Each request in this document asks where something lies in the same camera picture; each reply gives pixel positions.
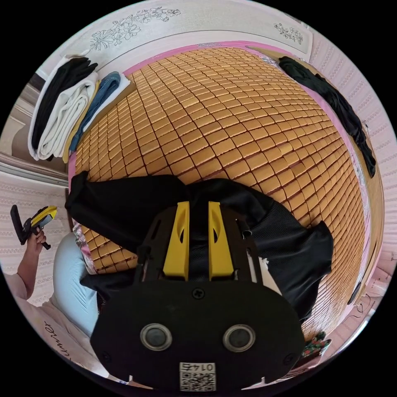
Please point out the black long sleeve shirt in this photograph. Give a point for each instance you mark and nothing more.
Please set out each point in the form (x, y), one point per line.
(124, 211)

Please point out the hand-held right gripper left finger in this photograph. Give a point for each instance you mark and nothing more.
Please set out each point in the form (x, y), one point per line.
(175, 248)

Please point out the bed with woven mat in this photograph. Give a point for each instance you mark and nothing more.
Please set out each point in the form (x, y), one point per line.
(232, 124)

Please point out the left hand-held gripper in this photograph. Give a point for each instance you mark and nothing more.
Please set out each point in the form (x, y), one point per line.
(30, 228)

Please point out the person's body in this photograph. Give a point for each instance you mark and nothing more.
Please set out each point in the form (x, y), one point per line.
(71, 294)

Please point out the black crumpled garment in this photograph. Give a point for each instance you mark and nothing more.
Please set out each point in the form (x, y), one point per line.
(328, 93)

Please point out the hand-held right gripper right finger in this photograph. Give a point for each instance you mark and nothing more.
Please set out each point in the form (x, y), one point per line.
(221, 248)

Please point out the person's left forearm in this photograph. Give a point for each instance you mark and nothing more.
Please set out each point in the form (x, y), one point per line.
(28, 270)

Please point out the pile of clothes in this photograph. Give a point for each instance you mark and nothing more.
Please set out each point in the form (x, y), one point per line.
(71, 108)

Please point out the person's left hand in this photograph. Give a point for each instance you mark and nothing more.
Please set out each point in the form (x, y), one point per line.
(39, 242)

